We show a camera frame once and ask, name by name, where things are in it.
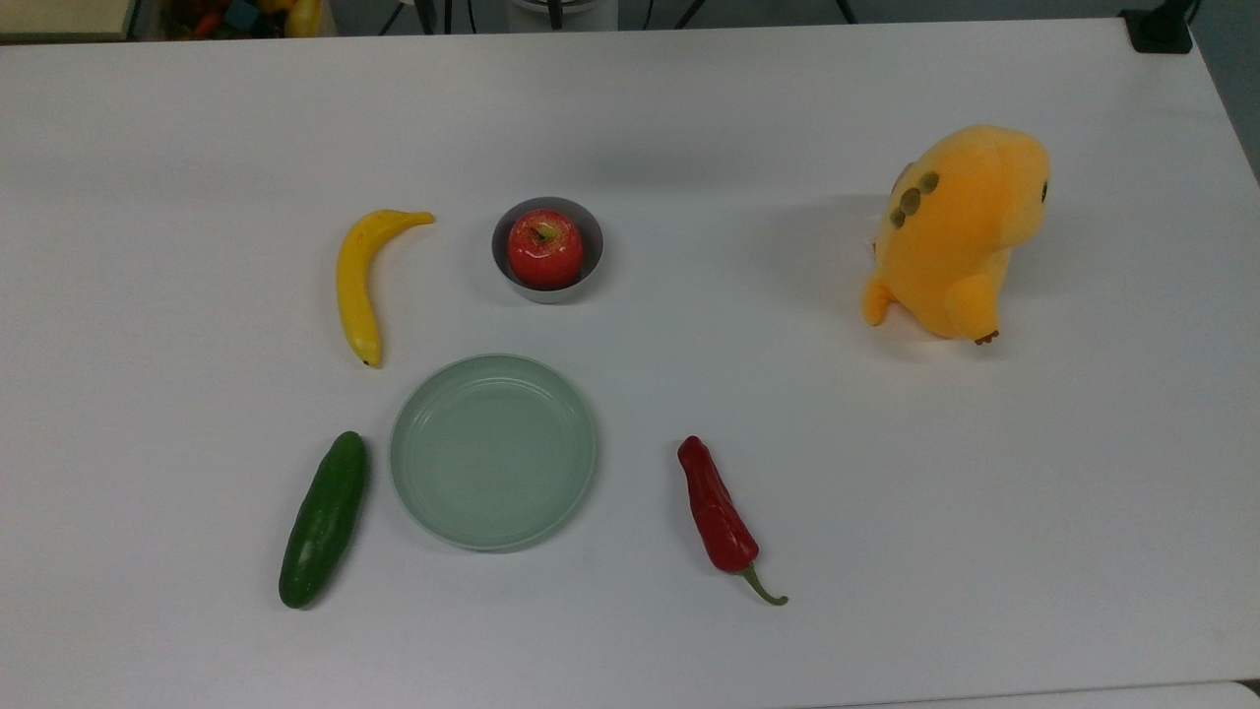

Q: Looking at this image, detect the green cucumber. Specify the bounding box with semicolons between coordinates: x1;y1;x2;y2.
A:
279;430;369;610

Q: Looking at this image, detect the box of colourful toys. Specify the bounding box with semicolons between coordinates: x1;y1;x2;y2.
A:
160;0;326;40

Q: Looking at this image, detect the pale green plastic plate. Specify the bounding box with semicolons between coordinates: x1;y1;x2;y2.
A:
388;354;599;553

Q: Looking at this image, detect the red chili pepper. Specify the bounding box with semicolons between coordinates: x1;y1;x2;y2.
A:
676;435;789;607

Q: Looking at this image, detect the red apple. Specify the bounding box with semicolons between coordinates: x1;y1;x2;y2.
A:
507;208;585;290

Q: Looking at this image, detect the small grey bowl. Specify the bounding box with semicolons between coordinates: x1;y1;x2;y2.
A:
491;197;604;304

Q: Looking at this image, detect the orange plush dinosaur toy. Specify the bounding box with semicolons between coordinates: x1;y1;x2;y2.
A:
862;124;1051;347

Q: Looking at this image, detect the yellow banana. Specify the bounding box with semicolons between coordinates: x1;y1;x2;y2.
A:
336;209;436;369

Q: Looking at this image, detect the black table clamp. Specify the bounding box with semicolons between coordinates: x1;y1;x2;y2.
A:
1122;0;1200;55

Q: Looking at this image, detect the beige board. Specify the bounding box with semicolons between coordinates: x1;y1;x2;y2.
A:
0;0;136;43

